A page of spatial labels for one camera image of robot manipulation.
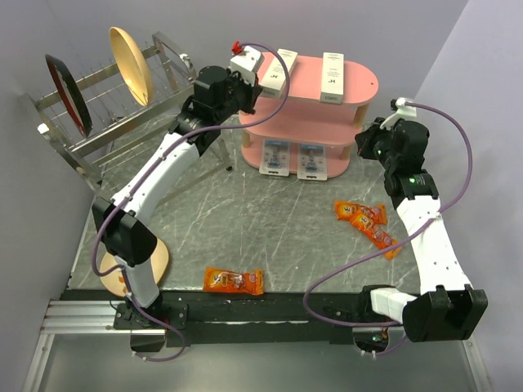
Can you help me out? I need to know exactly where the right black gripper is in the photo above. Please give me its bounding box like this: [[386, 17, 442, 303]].
[[355, 117, 399, 171]]

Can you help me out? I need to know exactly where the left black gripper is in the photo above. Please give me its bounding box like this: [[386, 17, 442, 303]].
[[216, 67, 264, 123]]

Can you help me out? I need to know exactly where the white razor box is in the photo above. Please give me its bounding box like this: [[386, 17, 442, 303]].
[[320, 52, 345, 104], [260, 48, 298, 98]]

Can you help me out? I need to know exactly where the blue razor blister pack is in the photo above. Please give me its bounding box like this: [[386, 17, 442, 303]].
[[297, 144, 328, 181], [259, 140, 290, 177]]

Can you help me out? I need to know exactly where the pink three-tier shelf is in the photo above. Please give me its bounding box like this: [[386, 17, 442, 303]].
[[241, 55, 379, 178]]

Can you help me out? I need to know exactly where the orange razor bag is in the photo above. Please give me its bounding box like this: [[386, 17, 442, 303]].
[[203, 267, 265, 296], [334, 200, 387, 225], [350, 212, 398, 250]]

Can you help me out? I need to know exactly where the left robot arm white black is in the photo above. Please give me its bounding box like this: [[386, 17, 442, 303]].
[[92, 66, 262, 328]]

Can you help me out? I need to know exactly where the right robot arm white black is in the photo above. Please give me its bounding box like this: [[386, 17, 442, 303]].
[[355, 118, 488, 342]]

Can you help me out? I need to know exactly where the yellow wooden plate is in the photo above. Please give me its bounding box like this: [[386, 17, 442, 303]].
[[109, 26, 154, 106]]

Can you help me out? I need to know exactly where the metal dish rack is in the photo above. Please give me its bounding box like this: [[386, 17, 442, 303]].
[[22, 31, 234, 197]]

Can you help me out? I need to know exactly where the black red plate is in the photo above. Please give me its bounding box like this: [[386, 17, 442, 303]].
[[45, 54, 92, 138]]

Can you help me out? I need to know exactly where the orange razor bag front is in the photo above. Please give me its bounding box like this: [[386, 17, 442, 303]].
[[203, 267, 265, 296]]

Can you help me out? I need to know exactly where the bird painted wooden plate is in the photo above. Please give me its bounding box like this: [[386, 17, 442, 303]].
[[99, 238, 169, 297]]

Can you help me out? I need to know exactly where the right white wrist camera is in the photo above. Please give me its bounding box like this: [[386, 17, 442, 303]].
[[379, 97, 417, 129]]

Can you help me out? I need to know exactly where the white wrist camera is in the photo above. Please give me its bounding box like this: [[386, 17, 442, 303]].
[[230, 41, 264, 86], [379, 97, 417, 129]]

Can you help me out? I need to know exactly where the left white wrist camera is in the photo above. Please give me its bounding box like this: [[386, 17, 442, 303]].
[[230, 41, 264, 86]]

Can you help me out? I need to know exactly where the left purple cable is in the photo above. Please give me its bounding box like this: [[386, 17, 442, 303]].
[[90, 40, 292, 363]]

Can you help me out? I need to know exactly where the purple cable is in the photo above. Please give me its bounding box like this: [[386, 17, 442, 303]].
[[302, 102, 474, 360], [90, 40, 292, 363]]

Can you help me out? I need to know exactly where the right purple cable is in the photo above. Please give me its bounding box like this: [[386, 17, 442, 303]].
[[302, 102, 474, 360]]

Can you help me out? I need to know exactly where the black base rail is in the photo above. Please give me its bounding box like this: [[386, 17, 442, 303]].
[[60, 285, 413, 353]]

